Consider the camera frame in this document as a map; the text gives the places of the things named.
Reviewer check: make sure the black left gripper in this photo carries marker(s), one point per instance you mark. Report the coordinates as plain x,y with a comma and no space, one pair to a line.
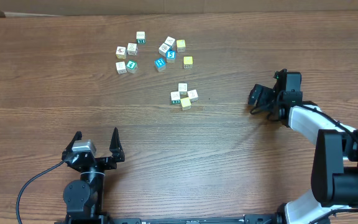
96,161

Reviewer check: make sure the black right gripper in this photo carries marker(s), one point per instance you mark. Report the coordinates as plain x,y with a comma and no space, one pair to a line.
260,96

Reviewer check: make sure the white block red drawing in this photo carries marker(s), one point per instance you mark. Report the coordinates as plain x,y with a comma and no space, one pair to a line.
175,97

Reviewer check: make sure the red number 3 block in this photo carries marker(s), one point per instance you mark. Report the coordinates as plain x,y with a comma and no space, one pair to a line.
192,95

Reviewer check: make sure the white-top green-sided block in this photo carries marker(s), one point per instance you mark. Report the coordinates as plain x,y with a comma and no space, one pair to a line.
185,103

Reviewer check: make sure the yellow-framed blue picture block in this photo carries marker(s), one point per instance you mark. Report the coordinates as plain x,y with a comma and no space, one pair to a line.
183,88

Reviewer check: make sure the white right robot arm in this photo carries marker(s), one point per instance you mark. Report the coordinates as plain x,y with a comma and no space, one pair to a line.
334,177

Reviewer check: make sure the butterfly picture wooden block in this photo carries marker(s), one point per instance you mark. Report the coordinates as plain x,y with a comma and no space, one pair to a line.
121,67

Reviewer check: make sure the green number 4 block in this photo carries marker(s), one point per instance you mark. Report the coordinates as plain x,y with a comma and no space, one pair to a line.
131,66

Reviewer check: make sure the yellow-sided boot picture block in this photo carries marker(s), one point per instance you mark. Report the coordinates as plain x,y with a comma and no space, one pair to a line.
121,52

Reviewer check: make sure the leaf picture wooden block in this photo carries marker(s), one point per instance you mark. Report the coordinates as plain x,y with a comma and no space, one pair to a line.
132,49

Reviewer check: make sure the blue-top wooden block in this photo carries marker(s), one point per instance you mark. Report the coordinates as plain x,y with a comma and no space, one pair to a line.
160,64

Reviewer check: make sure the yellow-top letter P block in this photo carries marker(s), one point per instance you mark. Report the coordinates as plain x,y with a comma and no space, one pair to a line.
188,62

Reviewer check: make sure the plain wooden picture block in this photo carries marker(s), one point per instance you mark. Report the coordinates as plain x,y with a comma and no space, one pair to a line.
163,49

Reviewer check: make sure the blue number 5 block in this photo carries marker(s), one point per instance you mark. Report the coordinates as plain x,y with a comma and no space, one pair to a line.
171,56

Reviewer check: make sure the yellow-top wooden block rear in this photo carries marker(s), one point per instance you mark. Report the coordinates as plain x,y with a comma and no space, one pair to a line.
181,45

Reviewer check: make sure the green letter R block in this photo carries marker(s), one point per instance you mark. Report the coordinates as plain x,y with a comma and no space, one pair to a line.
140,37

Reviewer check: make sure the white-top wooden block rear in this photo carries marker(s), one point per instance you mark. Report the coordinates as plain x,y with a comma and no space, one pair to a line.
170,41

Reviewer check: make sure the cardboard back panel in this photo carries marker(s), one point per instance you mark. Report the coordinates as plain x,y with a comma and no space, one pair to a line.
22,8

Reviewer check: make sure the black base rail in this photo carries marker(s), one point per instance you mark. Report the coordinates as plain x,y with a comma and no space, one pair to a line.
246,219

